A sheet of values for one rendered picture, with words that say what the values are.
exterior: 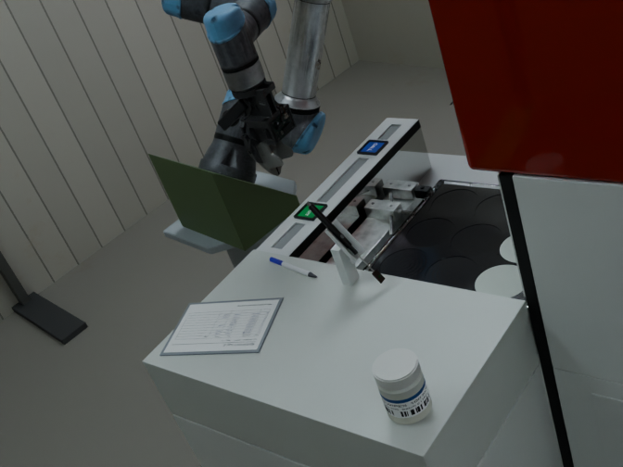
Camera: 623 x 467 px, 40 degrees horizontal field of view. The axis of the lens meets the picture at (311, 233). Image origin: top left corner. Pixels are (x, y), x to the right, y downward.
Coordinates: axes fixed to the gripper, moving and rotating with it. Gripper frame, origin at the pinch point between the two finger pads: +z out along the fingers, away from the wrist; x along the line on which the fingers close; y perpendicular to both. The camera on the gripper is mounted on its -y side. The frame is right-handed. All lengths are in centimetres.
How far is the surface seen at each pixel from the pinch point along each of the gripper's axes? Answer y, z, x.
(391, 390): 53, 7, -41
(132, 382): -124, 111, 6
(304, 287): 16.1, 14.0, -17.8
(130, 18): -204, 24, 131
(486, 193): 31.7, 20.6, 26.2
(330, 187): -0.7, 14.8, 14.6
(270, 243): -1.8, 14.5, -6.9
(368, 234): 10.8, 22.6, 9.4
